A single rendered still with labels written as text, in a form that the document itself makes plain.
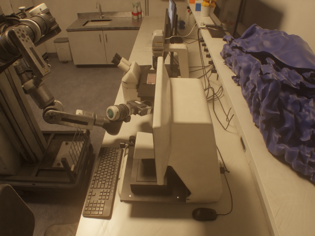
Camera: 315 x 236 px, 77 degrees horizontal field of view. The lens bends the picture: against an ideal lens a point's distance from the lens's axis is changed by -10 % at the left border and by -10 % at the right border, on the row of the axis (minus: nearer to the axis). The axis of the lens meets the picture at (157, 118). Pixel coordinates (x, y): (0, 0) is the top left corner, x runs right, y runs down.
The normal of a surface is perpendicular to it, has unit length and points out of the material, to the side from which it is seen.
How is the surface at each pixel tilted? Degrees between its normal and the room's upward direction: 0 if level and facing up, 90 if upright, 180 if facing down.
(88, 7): 90
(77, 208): 0
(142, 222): 0
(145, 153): 81
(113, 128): 85
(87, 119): 71
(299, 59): 46
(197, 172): 90
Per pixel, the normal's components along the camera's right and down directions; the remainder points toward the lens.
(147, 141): 0.14, -0.76
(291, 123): -0.48, -0.15
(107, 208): -0.09, -0.77
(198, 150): -0.04, 0.64
